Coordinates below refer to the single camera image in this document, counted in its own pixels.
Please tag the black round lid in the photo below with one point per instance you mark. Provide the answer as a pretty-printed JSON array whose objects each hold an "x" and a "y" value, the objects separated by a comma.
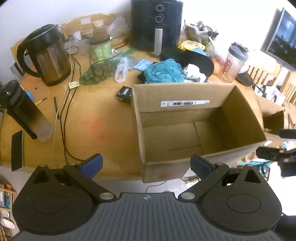
[{"x": 244, "y": 78}]

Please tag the small black box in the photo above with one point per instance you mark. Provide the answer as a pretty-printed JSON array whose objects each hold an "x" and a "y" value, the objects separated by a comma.
[{"x": 124, "y": 93}]

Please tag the clear shaker bottle grey lid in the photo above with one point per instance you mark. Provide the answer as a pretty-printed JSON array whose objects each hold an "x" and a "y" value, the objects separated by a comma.
[{"x": 231, "y": 64}]

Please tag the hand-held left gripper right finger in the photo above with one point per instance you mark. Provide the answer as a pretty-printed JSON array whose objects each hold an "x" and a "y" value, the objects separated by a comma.
[{"x": 200, "y": 165}]

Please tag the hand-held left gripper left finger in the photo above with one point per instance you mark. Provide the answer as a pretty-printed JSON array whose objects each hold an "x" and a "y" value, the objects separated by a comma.
[{"x": 93, "y": 163}]

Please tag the black air fryer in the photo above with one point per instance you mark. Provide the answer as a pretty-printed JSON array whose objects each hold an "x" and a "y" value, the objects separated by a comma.
[{"x": 143, "y": 34}]

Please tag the wooden chair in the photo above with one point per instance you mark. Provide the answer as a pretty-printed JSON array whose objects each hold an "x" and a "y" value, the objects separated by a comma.
[
  {"x": 289, "y": 88},
  {"x": 263, "y": 74}
]

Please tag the small paper tag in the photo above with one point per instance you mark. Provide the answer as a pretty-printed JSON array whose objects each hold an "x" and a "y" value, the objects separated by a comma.
[{"x": 74, "y": 84}]

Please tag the small open cardboard box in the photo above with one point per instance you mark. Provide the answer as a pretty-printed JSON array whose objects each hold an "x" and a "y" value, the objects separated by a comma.
[{"x": 270, "y": 109}]

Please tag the blue wet wipes packet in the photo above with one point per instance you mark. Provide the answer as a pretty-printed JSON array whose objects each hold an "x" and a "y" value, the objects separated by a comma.
[
  {"x": 198, "y": 50},
  {"x": 142, "y": 64}
]

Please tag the wooden rack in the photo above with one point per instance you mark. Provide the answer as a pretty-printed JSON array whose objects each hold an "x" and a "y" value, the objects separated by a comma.
[{"x": 13, "y": 192}]

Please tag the green mesh bag of balls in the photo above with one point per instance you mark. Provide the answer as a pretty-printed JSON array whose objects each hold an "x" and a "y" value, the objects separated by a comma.
[{"x": 97, "y": 74}]

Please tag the wall television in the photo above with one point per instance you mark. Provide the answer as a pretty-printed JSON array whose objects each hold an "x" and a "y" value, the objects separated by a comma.
[{"x": 282, "y": 37}]

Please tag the steel electric kettle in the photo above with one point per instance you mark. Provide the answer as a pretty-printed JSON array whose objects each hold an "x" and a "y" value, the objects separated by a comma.
[{"x": 53, "y": 58}]

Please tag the black gloves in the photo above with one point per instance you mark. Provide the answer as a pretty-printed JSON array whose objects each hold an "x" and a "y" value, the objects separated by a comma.
[{"x": 141, "y": 77}]

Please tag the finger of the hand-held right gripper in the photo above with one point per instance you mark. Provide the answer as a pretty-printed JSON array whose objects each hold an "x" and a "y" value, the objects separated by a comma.
[
  {"x": 288, "y": 133},
  {"x": 270, "y": 152}
]

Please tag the flat cardboard sheet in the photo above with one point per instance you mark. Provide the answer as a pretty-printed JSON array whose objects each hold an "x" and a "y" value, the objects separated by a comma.
[{"x": 108, "y": 17}]

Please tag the black lidded water bottle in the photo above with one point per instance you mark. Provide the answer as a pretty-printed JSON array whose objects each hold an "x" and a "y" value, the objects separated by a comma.
[{"x": 30, "y": 113}]

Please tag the black smartphone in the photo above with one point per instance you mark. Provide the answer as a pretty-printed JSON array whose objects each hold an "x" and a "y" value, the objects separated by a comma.
[{"x": 17, "y": 150}]

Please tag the blue mesh bath sponge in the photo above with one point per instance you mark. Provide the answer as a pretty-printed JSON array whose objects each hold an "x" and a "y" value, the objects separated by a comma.
[{"x": 161, "y": 71}]

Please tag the green jar with brown lid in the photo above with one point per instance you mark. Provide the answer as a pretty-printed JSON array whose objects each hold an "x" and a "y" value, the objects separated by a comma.
[{"x": 100, "y": 51}]

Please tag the brown cardboard box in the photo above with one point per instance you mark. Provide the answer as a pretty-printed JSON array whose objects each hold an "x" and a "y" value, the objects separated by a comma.
[{"x": 166, "y": 136}]

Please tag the thin black pen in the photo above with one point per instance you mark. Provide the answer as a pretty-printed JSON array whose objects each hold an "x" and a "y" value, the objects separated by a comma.
[{"x": 56, "y": 105}]

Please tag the yellow wipes packet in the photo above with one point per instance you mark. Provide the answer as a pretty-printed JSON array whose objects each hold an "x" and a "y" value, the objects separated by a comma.
[{"x": 189, "y": 44}]

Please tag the white plastic bag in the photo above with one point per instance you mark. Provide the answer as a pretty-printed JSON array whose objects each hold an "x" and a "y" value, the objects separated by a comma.
[{"x": 223, "y": 55}]

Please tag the small blue box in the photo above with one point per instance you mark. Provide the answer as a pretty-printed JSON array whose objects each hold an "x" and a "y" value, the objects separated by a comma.
[{"x": 29, "y": 95}]

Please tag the white cloth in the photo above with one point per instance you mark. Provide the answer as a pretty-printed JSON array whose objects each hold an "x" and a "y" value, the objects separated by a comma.
[{"x": 193, "y": 70}]

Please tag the white charger plug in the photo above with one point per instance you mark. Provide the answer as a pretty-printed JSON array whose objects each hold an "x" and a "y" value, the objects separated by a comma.
[{"x": 76, "y": 35}]

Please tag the black soft cloth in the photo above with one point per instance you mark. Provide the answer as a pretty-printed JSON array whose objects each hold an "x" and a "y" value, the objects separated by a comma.
[{"x": 201, "y": 61}]

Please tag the small wooden stick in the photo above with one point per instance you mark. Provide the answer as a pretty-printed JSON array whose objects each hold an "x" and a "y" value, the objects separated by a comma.
[{"x": 40, "y": 101}]

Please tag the crumpled clear plastic bag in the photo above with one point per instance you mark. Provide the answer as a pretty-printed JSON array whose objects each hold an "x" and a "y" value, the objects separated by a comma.
[{"x": 119, "y": 25}]

